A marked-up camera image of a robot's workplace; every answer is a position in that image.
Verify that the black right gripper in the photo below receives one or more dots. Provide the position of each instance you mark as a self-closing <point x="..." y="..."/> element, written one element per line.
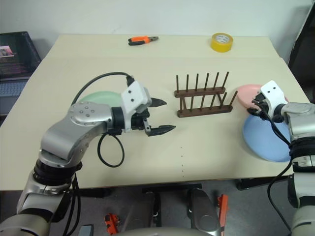
<point x="263" y="104"/>

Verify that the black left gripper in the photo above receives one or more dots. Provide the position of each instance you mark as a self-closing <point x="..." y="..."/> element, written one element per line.
<point x="137" y="122"/>

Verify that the pink plate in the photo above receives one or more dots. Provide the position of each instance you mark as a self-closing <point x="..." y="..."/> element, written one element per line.
<point x="247" y="94"/>

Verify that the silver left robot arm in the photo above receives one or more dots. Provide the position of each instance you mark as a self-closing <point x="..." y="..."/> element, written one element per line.
<point x="81" y="115"/>

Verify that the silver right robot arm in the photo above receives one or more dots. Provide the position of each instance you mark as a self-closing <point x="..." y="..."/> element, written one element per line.
<point x="301" y="115"/>

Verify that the wooden dish rack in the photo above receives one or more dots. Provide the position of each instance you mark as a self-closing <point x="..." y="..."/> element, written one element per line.
<point x="204" y="111"/>

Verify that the blue plate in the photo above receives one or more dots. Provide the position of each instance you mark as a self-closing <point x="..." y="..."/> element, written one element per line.
<point x="263" y="142"/>

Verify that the green plate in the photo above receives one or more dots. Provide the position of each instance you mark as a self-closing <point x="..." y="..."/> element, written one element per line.
<point x="101" y="98"/>

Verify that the yellow tape roll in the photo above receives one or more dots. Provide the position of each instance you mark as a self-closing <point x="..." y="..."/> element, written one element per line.
<point x="221" y="43"/>

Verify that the orange black pliers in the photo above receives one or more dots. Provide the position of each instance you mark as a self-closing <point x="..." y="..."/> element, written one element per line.
<point x="140" y="40"/>

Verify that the black chair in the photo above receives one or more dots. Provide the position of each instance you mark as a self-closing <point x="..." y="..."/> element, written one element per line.
<point x="304" y="44"/>

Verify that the grey rounded housing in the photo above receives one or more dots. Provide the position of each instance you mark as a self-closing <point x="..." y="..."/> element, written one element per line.
<point x="204" y="211"/>

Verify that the orange clamp bar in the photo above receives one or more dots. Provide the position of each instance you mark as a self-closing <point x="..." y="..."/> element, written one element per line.
<point x="223" y="209"/>

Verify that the orange black tool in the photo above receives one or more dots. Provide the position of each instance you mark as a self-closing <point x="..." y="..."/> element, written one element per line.
<point x="112" y="222"/>

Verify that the small grey box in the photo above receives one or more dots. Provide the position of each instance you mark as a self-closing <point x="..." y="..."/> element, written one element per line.
<point x="86" y="230"/>

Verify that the open laptop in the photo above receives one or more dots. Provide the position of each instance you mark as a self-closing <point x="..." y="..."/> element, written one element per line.
<point x="14" y="54"/>

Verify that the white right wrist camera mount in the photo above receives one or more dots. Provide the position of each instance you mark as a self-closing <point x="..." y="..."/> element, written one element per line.
<point x="273" y="94"/>

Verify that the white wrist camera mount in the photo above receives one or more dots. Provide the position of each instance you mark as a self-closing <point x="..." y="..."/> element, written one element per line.
<point x="273" y="94"/>
<point x="134" y="93"/>

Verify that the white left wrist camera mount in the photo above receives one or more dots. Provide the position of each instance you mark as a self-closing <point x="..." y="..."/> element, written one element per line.
<point x="134" y="93"/>

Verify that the black table frame bar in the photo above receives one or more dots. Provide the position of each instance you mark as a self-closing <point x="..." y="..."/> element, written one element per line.
<point x="172" y="188"/>

